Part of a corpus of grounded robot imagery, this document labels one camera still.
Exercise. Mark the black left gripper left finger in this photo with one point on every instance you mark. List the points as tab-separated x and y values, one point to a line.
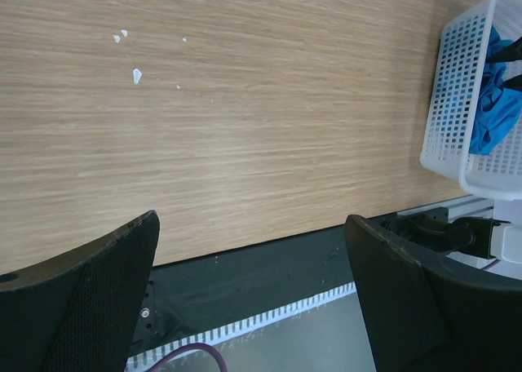
78	311

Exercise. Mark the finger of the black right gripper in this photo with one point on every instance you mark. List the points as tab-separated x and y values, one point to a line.
507	54
514	83

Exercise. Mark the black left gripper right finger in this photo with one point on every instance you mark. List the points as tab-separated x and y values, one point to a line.
426	312

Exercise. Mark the blue t shirt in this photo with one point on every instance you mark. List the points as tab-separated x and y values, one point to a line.
498	109

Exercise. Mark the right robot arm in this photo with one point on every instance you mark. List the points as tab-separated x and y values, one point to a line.
487	239

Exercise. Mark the white plastic mesh basket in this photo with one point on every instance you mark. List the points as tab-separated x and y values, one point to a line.
455	95

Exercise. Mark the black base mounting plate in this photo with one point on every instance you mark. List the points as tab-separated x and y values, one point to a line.
196	295

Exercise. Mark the white paper scrap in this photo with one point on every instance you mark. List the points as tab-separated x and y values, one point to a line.
137	75

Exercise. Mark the white slotted cable duct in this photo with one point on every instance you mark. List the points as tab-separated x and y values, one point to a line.
248	327

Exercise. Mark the aluminium front frame rail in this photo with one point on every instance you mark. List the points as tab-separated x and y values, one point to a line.
468	206

